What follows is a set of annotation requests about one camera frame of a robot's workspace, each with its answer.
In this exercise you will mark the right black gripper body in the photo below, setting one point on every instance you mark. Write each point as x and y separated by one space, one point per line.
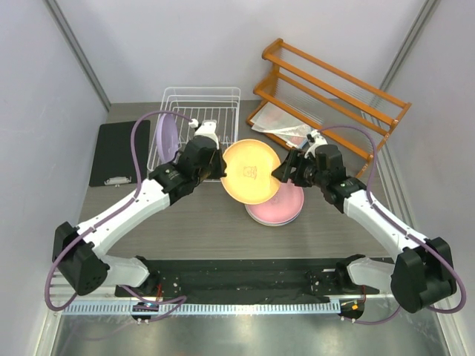
306 172

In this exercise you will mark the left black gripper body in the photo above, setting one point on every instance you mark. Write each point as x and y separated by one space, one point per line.
212 170

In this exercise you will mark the orange plate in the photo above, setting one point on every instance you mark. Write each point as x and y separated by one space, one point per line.
249 167

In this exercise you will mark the pink plate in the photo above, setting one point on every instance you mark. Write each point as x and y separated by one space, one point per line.
284 205

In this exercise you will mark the purple plate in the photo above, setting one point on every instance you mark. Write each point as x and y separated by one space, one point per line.
167 137

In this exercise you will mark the yellow bear plate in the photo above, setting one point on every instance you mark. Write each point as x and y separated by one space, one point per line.
270 224

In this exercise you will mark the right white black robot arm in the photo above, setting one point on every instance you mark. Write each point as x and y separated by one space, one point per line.
421 271

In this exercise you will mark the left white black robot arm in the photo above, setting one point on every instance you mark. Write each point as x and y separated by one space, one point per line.
81 253

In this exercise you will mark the orange wooden shelf rack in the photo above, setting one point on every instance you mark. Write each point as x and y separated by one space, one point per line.
352 112

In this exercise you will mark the clear plastic zip bag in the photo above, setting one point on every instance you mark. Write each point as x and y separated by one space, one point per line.
271 119

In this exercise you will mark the black mat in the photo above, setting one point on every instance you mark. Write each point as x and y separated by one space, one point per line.
113 161

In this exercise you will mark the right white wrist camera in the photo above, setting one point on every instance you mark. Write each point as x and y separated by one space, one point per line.
315 140

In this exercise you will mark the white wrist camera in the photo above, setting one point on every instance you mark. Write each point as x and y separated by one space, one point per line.
315 140
206 128

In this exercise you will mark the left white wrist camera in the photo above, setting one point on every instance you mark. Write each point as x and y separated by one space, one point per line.
206 128

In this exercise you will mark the white wire dish rack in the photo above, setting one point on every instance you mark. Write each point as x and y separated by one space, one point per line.
218 104

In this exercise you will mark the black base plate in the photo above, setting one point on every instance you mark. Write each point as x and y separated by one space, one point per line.
250 282

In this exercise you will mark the aluminium slotted rail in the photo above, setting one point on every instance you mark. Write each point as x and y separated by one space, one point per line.
135 307

